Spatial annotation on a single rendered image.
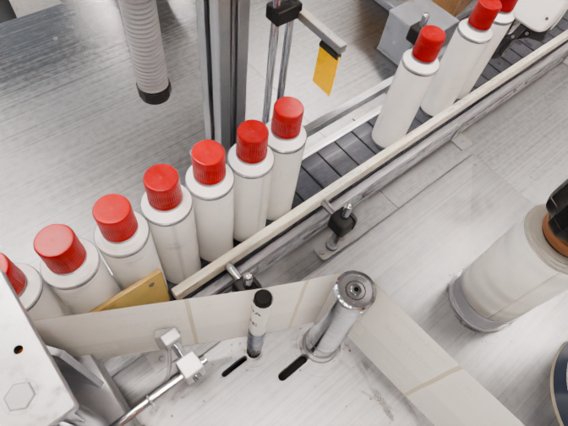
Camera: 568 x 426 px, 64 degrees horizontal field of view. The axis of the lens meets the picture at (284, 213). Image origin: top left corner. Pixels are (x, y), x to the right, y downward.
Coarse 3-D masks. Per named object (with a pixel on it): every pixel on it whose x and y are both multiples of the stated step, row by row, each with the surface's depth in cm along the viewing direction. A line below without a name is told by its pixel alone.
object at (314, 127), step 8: (440, 56) 74; (384, 80) 70; (376, 88) 68; (384, 88) 69; (360, 96) 67; (368, 96) 67; (376, 96) 69; (344, 104) 66; (352, 104) 66; (360, 104) 67; (328, 112) 65; (336, 112) 65; (344, 112) 66; (320, 120) 64; (328, 120) 64; (336, 120) 66; (312, 128) 63; (320, 128) 64
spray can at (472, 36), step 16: (480, 0) 62; (496, 0) 62; (480, 16) 62; (496, 16) 62; (464, 32) 65; (480, 32) 64; (448, 48) 68; (464, 48) 66; (480, 48) 65; (448, 64) 69; (464, 64) 68; (448, 80) 71; (464, 80) 71; (432, 96) 75; (448, 96) 73; (432, 112) 77
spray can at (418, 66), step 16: (432, 32) 57; (416, 48) 58; (432, 48) 57; (400, 64) 61; (416, 64) 59; (432, 64) 60; (400, 80) 62; (416, 80) 60; (432, 80) 62; (400, 96) 64; (416, 96) 63; (384, 112) 68; (400, 112) 66; (416, 112) 67; (384, 128) 70; (400, 128) 69; (384, 144) 72
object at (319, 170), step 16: (560, 32) 95; (512, 48) 90; (528, 48) 91; (496, 64) 87; (512, 64) 88; (480, 80) 84; (368, 128) 75; (336, 144) 73; (352, 144) 73; (368, 144) 73; (416, 144) 75; (304, 160) 70; (320, 160) 71; (336, 160) 71; (352, 160) 72; (304, 176) 69; (320, 176) 69; (336, 176) 69; (368, 176) 70; (304, 192) 67; (320, 208) 66; (272, 240) 64; (224, 272) 59
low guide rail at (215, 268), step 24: (552, 48) 88; (504, 72) 81; (480, 96) 79; (432, 120) 73; (408, 144) 71; (360, 168) 66; (336, 192) 65; (288, 216) 61; (264, 240) 59; (216, 264) 56; (192, 288) 55
